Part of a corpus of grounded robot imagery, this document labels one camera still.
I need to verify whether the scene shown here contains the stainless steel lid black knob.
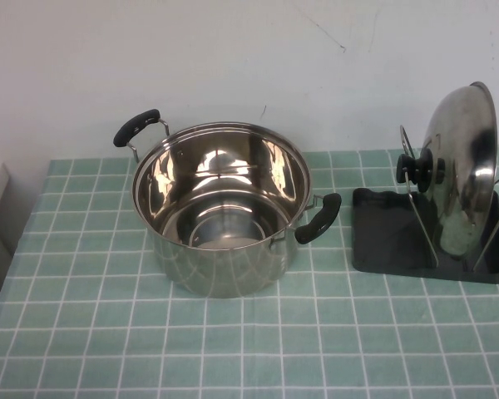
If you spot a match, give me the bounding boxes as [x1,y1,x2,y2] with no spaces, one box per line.
[396,81,498,259]

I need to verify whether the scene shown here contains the stainless steel pot black handles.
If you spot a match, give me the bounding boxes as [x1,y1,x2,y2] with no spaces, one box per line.
[112,108,343,299]

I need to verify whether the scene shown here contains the black tray wire lid rack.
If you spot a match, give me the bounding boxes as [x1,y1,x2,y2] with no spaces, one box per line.
[352,124,499,286]

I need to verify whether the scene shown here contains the green checkered tablecloth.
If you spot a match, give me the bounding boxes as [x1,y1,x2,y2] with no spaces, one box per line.
[0,145,499,399]

